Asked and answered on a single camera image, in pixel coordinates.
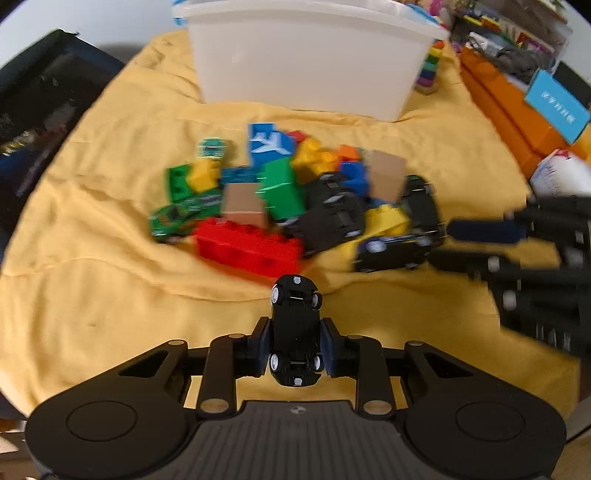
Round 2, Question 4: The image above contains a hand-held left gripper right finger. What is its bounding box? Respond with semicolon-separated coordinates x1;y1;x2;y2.
318;318;476;418

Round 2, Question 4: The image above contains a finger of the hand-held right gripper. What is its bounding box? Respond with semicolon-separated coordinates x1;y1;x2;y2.
447;196;591;250
429;251;578;296

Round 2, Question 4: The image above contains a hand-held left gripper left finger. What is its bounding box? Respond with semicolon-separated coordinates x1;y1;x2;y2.
115;318;273;418

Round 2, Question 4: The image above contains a small black toy car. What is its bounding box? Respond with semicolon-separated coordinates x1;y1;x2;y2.
268;274;324;387

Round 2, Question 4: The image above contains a black toy car blue stripe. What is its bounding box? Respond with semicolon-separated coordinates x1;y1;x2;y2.
352;231;437;273

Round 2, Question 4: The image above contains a tan wooden cube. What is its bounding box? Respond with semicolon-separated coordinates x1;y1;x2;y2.
221;182;269;229
367;150;408;204

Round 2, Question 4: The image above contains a small yellow building block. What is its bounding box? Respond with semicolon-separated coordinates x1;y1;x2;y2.
187;159;222;192

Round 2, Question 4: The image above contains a frog print cube block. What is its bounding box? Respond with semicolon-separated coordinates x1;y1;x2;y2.
198;138;229;160

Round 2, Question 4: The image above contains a white plastic storage bin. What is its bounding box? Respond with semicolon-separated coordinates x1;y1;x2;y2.
171;0;451;123

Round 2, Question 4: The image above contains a large yellow building block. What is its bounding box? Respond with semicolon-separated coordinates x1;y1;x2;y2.
362;200;411;241

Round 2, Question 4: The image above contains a white plastic bag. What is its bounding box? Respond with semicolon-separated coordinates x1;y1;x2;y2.
529;148;591;197

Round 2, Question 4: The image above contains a long red building brick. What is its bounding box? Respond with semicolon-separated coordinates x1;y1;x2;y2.
193;218;304;278

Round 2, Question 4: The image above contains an orange cardboard box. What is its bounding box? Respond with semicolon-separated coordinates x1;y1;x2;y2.
459;46;578;181

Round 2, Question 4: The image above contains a large black toy car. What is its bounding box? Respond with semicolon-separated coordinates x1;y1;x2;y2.
284;172;368;257

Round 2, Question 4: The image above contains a dark blue building block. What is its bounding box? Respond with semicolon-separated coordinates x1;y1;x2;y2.
339;159;372;197

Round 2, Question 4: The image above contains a blue card white print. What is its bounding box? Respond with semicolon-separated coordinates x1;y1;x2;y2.
524;69;591;144

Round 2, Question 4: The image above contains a green toy car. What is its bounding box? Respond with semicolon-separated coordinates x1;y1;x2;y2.
148;191;225;243

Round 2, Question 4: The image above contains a large green building block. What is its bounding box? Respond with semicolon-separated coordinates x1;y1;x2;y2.
256;159;305;222

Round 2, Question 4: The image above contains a yellow blanket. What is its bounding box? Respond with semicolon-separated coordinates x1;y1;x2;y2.
0;32;583;416

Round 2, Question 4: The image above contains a light blue building block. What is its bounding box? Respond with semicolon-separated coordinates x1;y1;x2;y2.
221;166;259;185

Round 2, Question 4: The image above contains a pile of mixed small toys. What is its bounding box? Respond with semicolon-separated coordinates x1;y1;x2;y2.
450;0;573;86

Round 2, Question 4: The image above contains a green building brick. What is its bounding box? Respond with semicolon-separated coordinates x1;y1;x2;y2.
167;165;204;203

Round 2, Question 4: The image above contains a blue airplane print block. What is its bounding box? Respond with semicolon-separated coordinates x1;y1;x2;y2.
248;122;296;167

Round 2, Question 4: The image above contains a rainbow ring stacking toy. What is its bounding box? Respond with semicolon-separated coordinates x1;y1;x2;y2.
416;39;446;95

